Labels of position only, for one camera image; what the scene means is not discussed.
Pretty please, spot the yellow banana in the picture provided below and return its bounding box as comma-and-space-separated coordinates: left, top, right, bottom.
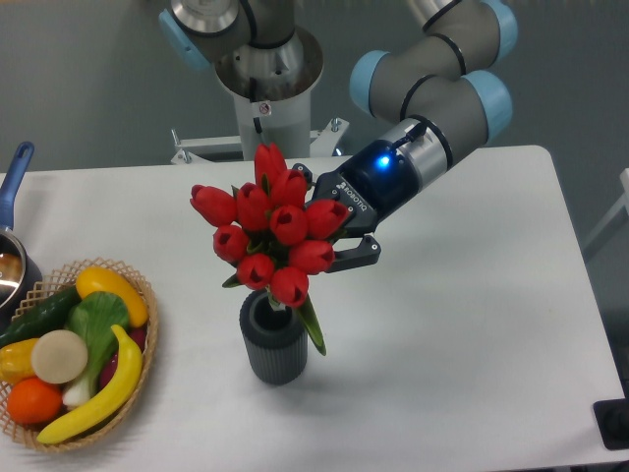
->
36, 324, 143, 445

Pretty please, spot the beige round disc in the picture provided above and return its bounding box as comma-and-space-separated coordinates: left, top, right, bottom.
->
30, 329, 88, 384

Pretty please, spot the yellow bell pepper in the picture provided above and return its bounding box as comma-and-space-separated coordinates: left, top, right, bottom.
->
1, 338, 38, 384

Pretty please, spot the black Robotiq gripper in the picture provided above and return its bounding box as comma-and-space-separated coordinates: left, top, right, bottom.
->
290, 139, 419, 274

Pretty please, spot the woven wicker basket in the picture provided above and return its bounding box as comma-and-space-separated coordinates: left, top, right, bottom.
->
1, 258, 159, 453

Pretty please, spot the yellow squash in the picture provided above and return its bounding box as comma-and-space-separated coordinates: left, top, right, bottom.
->
76, 265, 148, 328

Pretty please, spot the dark red vegetable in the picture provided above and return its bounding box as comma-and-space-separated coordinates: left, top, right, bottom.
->
98, 326, 146, 390

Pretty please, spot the green cucumber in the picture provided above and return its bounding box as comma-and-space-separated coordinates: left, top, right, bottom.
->
1, 286, 82, 347

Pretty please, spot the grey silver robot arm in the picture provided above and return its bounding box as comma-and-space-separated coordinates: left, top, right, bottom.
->
158, 1, 518, 271

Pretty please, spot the orange fruit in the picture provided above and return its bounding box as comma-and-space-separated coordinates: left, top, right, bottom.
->
7, 377, 62, 425

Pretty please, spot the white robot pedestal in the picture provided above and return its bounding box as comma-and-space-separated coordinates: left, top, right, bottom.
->
171, 91, 350, 164

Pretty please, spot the white frame at right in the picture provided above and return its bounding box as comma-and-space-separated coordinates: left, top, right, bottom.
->
582, 168, 628, 263

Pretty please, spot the red tulip bouquet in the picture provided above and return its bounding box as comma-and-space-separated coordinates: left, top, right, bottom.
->
190, 144, 350, 354

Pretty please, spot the blue handled saucepan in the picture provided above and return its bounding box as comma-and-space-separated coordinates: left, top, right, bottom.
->
1, 142, 42, 332

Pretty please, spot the dark grey ribbed vase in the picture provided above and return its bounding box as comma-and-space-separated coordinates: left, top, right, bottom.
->
239, 290, 308, 385

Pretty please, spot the black device at edge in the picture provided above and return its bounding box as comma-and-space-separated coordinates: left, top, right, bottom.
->
593, 398, 628, 450

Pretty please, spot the green bok choy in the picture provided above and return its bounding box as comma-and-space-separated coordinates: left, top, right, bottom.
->
63, 291, 129, 409

